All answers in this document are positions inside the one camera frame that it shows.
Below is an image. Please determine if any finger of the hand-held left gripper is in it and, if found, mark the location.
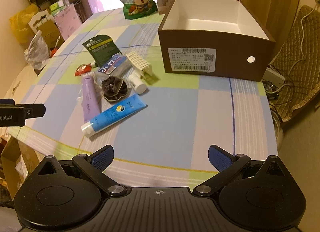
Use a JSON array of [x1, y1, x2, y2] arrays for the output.
[[24, 104, 46, 119]]

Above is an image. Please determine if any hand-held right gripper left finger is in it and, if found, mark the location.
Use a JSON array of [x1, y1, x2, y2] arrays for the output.
[[31, 144, 127, 199]]

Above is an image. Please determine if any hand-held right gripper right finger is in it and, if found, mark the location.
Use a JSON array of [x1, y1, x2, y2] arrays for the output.
[[192, 144, 292, 199]]

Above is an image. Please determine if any blue tube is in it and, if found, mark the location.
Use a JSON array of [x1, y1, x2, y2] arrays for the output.
[[81, 94, 148, 138]]

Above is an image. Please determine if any purple tube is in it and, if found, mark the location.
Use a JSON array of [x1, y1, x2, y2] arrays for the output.
[[82, 75, 102, 122]]

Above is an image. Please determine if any red candy wrapper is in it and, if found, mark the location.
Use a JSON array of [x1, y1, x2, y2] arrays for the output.
[[75, 64, 93, 76]]

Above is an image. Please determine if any dark hair scrunchie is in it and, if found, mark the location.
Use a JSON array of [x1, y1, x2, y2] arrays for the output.
[[101, 76, 129, 103]]

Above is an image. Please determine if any small white bottle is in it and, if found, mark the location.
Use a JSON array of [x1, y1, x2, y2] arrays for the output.
[[129, 74, 147, 94]]

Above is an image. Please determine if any blue label clear plastic box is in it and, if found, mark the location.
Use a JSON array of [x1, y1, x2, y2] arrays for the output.
[[98, 55, 132, 76]]

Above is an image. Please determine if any white ribbed plastic holder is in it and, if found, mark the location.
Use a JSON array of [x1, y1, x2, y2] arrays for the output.
[[126, 52, 153, 76]]

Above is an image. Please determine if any brown cardboard box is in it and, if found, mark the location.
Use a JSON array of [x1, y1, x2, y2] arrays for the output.
[[157, 0, 275, 82]]

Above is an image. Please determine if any checked cloth covered desktop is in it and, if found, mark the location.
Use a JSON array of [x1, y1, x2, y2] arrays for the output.
[[6, 7, 284, 189]]

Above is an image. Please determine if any open cardboard box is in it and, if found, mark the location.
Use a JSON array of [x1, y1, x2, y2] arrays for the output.
[[0, 135, 28, 192]]

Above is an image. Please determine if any clear plastic bag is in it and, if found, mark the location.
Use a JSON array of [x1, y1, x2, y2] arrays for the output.
[[25, 30, 49, 70]]

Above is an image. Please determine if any cardboard box with white card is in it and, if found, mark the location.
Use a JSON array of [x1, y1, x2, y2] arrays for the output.
[[27, 10, 60, 49]]

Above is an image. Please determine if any yellow plastic bag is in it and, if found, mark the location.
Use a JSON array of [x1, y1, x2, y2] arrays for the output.
[[9, 4, 38, 43]]

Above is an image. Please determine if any pink paper bag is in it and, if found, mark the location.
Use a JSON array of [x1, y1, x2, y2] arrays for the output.
[[54, 7, 82, 41]]

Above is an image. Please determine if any white power strip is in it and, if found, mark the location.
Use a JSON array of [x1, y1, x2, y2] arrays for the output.
[[264, 68, 285, 87]]

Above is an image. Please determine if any green and white box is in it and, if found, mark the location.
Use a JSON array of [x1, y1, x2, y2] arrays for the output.
[[49, 0, 69, 13]]

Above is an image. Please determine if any quilted brown chair cushion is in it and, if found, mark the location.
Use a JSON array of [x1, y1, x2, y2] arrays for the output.
[[269, 5, 320, 122]]

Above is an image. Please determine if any white cable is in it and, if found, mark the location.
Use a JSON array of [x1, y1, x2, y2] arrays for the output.
[[301, 5, 319, 31]]

